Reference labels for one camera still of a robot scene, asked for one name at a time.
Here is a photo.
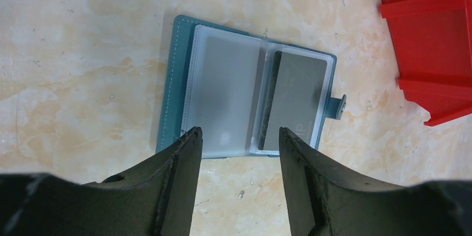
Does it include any black VIP credit card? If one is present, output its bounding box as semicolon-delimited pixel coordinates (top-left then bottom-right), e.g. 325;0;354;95
258;51;328;151

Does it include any red plastic bin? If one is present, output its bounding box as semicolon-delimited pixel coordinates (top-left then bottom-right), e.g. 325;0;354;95
379;0;471;126

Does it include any teal card holder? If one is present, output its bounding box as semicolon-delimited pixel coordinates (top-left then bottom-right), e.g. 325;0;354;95
156;15;346;159

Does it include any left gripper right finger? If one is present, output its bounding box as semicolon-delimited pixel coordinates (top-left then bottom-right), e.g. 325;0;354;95
279;127;471;235

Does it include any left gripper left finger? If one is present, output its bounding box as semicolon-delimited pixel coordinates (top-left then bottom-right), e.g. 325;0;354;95
1;127;203;235

